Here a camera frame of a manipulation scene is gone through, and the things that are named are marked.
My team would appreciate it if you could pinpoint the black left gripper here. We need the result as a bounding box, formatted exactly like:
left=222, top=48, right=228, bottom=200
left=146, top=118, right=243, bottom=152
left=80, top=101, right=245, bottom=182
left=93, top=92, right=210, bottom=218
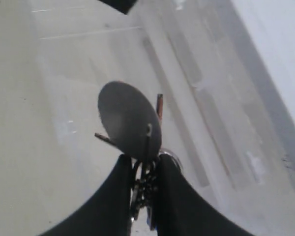
left=100, top=0, right=137, bottom=14

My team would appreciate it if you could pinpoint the key bunch with blue tag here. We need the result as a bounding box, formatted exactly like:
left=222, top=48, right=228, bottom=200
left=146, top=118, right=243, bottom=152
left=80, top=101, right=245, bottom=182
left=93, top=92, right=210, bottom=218
left=95, top=81, right=183, bottom=231

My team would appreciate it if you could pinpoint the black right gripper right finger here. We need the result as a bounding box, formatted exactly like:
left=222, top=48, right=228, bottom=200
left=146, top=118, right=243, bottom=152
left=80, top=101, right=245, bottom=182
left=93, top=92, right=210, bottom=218
left=156, top=154, right=250, bottom=236

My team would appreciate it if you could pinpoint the white plastic drawer cabinet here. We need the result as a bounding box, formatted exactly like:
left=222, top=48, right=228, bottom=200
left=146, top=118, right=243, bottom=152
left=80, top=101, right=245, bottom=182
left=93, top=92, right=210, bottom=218
left=35, top=0, right=295, bottom=236

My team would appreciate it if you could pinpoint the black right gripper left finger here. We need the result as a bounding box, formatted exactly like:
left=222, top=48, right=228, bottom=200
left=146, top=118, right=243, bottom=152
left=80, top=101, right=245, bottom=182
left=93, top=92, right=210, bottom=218
left=42, top=154, right=132, bottom=236

